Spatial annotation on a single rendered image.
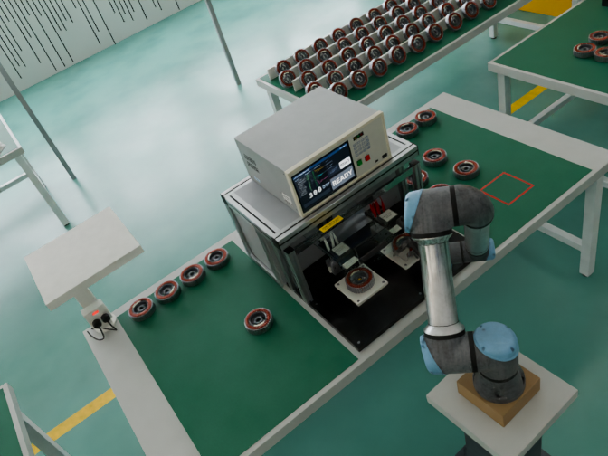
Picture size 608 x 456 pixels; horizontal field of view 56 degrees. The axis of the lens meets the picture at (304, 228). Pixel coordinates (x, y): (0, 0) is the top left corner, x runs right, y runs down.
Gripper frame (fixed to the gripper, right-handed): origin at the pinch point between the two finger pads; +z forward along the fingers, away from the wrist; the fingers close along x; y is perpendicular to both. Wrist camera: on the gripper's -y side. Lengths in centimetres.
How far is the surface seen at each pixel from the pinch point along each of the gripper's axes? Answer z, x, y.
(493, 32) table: 176, 270, -105
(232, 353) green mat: 12, -78, -7
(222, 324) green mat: 21, -74, -19
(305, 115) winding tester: -17, -6, -62
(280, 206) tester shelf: -9, -34, -39
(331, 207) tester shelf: -17.9, -21.6, -26.4
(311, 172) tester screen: -29, -24, -39
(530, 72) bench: 33, 135, -34
